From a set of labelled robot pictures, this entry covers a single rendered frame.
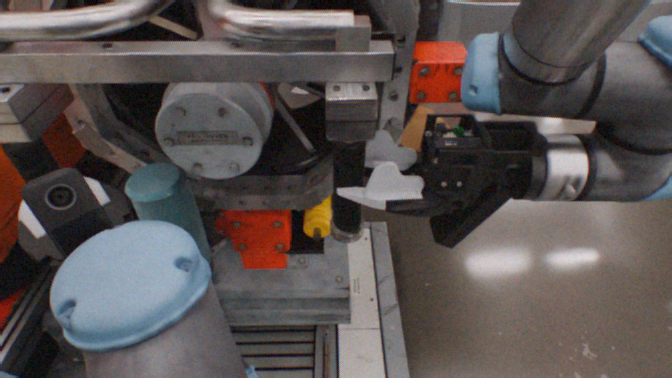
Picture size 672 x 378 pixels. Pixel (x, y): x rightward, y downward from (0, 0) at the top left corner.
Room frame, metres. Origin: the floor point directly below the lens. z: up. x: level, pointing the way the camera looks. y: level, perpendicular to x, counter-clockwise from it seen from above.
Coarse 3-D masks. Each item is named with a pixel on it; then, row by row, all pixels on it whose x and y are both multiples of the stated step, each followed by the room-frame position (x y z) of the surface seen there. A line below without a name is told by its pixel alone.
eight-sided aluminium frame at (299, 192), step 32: (32, 0) 0.53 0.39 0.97; (64, 0) 0.58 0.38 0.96; (384, 0) 0.54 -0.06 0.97; (416, 0) 0.54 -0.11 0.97; (416, 32) 0.54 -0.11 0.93; (96, 96) 0.58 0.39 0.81; (384, 96) 0.54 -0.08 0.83; (96, 128) 0.54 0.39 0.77; (128, 128) 0.59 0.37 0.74; (384, 128) 0.54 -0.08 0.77; (128, 160) 0.54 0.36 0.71; (160, 160) 0.58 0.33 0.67; (192, 192) 0.54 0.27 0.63; (224, 192) 0.55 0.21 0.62; (256, 192) 0.55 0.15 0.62; (288, 192) 0.55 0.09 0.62; (320, 192) 0.55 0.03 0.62
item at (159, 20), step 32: (96, 0) 0.66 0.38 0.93; (192, 0) 0.64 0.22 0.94; (288, 0) 0.65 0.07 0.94; (128, 32) 0.76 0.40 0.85; (192, 32) 0.64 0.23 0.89; (128, 96) 0.65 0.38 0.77; (160, 96) 0.73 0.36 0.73; (320, 96) 0.65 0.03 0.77; (288, 128) 0.77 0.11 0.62; (320, 128) 0.72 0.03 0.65; (288, 160) 0.65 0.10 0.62; (320, 160) 0.63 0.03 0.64
